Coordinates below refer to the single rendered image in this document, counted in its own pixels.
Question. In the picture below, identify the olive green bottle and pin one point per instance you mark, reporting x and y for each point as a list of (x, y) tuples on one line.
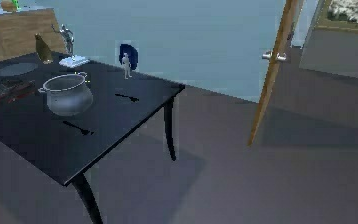
[(43, 50)]

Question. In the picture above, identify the black table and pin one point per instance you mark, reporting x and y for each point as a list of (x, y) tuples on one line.
[(127, 113)]

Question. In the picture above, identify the black spoon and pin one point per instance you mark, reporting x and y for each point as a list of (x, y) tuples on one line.
[(127, 97), (77, 127)]

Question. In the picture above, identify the white figurine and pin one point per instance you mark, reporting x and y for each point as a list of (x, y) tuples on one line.
[(126, 68)]

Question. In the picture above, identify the blue round object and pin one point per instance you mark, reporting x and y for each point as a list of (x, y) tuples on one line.
[(133, 55)]

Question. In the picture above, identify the wooden room door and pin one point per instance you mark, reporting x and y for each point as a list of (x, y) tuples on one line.
[(275, 71)]

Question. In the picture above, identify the grey metal pot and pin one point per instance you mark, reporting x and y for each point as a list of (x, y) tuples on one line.
[(68, 96)]

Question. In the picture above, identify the dark red knife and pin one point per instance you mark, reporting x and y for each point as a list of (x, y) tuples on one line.
[(15, 91)]

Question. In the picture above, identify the grey plate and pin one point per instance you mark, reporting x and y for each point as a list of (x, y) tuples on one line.
[(16, 69)]

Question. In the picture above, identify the wooden cabinet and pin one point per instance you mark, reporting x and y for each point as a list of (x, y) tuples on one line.
[(17, 33)]

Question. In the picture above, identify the framed picture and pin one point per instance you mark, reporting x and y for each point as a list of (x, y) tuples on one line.
[(348, 15)]

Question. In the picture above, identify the brown bread loaf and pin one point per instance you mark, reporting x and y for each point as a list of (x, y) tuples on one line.
[(7, 5)]

